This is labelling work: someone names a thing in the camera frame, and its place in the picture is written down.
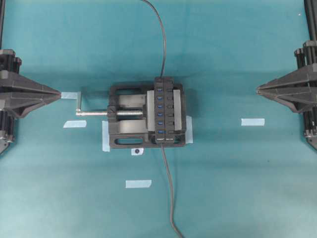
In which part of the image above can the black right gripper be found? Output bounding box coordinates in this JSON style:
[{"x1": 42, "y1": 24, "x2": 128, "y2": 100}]
[{"x1": 257, "y1": 41, "x2": 317, "y2": 149}]

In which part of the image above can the blue tape vise right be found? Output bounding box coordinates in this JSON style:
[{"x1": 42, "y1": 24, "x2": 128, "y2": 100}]
[{"x1": 185, "y1": 116, "x2": 193, "y2": 144}]

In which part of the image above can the small tape with black dot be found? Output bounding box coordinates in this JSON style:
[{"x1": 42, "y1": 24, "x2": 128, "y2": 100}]
[{"x1": 131, "y1": 148, "x2": 144, "y2": 156}]

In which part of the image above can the black multiport USB hub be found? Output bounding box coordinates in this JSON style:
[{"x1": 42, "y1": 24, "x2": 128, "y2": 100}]
[{"x1": 154, "y1": 77, "x2": 175, "y2": 143}]

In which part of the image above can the blue tape right strip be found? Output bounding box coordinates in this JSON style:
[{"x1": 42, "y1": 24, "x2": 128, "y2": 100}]
[{"x1": 241, "y1": 118, "x2": 265, "y2": 126}]

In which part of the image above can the blue tape vise left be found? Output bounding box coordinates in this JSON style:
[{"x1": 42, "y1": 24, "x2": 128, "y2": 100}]
[{"x1": 102, "y1": 120, "x2": 110, "y2": 152}]

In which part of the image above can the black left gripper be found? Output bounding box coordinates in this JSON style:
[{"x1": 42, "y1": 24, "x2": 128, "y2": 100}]
[{"x1": 0, "y1": 49, "x2": 61, "y2": 154}]

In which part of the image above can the blue tape bottom strip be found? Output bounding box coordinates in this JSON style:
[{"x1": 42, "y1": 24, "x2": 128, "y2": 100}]
[{"x1": 125, "y1": 179, "x2": 152, "y2": 188}]

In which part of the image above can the silver vise crank handle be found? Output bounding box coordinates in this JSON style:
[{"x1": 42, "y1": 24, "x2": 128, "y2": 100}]
[{"x1": 75, "y1": 91, "x2": 107, "y2": 117}]

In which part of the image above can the black frame rail left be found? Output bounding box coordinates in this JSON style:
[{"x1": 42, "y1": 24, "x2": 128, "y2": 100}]
[{"x1": 0, "y1": 0, "x2": 5, "y2": 48}]

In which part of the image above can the blue tape left strip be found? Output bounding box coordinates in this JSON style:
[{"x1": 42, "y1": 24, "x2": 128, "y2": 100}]
[{"x1": 63, "y1": 120, "x2": 87, "y2": 128}]

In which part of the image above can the blue tape near handle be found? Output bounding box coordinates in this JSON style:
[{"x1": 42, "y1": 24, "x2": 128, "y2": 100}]
[{"x1": 61, "y1": 92, "x2": 80, "y2": 100}]

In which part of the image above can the black bench vise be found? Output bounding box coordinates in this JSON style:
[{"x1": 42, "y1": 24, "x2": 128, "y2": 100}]
[{"x1": 107, "y1": 83, "x2": 186, "y2": 149}]

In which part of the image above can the black frame rail right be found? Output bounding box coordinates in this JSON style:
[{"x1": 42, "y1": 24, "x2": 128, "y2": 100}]
[{"x1": 304, "y1": 0, "x2": 317, "y2": 41}]

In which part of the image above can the grey hub power cable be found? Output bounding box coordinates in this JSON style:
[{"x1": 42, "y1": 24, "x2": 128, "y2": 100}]
[{"x1": 160, "y1": 143, "x2": 184, "y2": 238}]

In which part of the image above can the blue tape vise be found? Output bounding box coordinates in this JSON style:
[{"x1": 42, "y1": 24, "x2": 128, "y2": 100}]
[
  {"x1": 102, "y1": 120, "x2": 110, "y2": 152},
  {"x1": 185, "y1": 116, "x2": 193, "y2": 144}
]

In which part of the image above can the blue tape strip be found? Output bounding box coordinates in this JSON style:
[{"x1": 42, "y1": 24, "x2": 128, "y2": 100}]
[
  {"x1": 241, "y1": 118, "x2": 265, "y2": 126},
  {"x1": 125, "y1": 179, "x2": 152, "y2": 188},
  {"x1": 63, "y1": 120, "x2": 87, "y2": 128}
]

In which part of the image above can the black frame rail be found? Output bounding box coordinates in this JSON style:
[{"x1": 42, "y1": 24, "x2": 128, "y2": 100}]
[
  {"x1": 304, "y1": 0, "x2": 317, "y2": 41},
  {"x1": 0, "y1": 0, "x2": 5, "y2": 48}
]

